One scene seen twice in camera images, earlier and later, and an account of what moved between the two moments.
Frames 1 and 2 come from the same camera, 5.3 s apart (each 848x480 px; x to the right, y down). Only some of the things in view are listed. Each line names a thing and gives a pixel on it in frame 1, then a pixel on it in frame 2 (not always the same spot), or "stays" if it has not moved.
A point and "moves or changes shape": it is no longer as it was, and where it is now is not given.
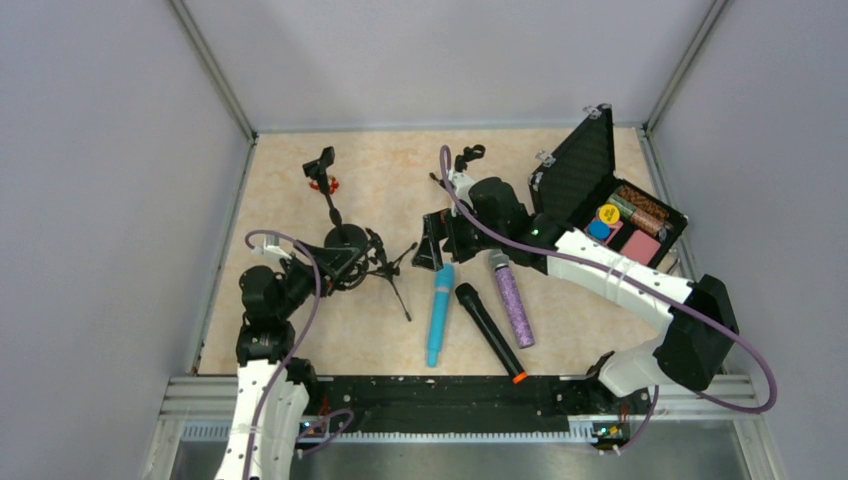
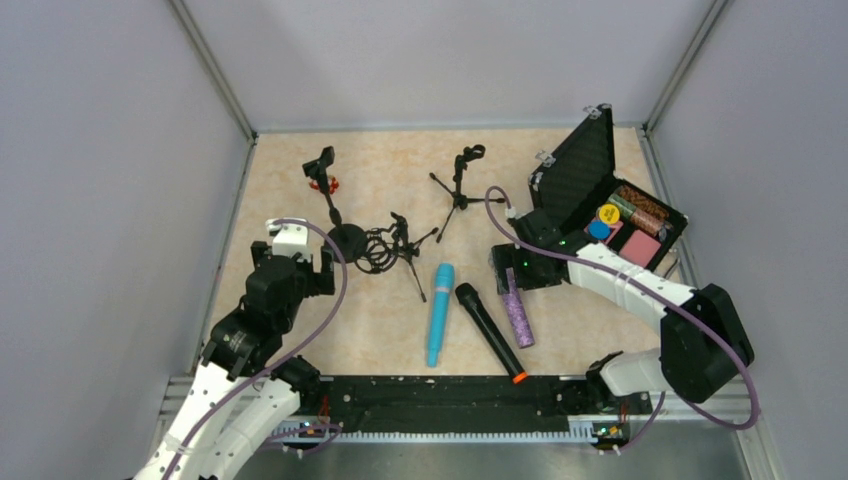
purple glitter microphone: (512, 300) stays
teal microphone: (440, 311) stays
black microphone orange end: (470, 296) stays
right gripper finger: (429, 251) -> (501, 258)
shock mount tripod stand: (375, 262) moves or changes shape
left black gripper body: (337, 261) stays
